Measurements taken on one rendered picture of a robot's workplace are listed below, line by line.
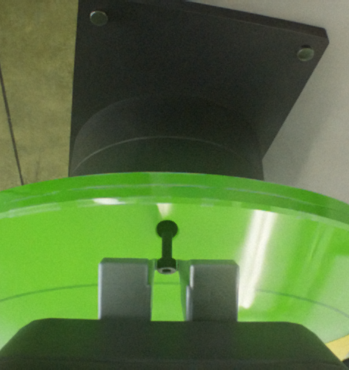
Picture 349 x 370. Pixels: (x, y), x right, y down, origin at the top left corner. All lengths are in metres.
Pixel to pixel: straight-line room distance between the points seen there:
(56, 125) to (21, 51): 0.35
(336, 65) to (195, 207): 0.19
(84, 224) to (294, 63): 0.18
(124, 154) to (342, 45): 0.15
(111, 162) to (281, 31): 0.13
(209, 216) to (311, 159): 0.24
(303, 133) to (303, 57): 0.09
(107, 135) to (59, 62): 1.28
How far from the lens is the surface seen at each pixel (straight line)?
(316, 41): 0.31
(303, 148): 0.40
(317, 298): 0.23
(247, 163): 0.32
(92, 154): 0.32
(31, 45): 1.56
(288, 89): 0.33
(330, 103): 0.36
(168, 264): 0.17
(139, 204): 0.18
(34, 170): 2.06
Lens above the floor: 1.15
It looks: 34 degrees down
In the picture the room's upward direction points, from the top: 180 degrees counter-clockwise
